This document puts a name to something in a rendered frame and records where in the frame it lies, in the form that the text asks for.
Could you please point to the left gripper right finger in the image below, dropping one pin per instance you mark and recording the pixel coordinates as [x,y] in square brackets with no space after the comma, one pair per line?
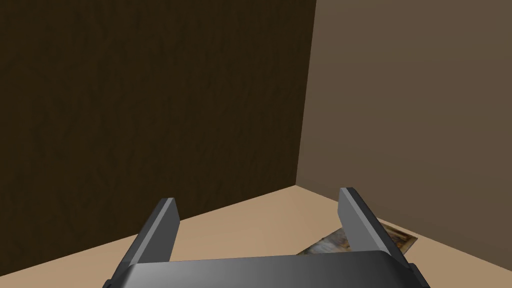
[360,228]

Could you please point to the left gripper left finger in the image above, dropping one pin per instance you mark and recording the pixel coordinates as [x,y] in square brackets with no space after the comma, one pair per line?
[156,236]

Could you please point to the framed brown picture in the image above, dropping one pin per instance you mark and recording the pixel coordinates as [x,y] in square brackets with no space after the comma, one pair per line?
[332,244]

